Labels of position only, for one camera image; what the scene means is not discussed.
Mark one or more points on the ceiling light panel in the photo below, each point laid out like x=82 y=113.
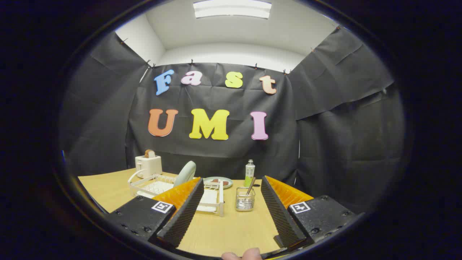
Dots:
x=231 y=9

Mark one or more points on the cream white toaster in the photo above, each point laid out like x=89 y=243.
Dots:
x=148 y=167

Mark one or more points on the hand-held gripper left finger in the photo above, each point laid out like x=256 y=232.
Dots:
x=184 y=216

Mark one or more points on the green plate with rim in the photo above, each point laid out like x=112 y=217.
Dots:
x=227 y=186

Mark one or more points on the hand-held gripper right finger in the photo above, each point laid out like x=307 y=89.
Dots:
x=279 y=213

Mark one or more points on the brown bread slice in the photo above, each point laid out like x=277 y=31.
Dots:
x=149 y=153

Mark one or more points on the pale green plate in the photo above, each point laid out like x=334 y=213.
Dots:
x=186 y=173

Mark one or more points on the green label drink bottle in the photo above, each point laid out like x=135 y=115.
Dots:
x=249 y=173

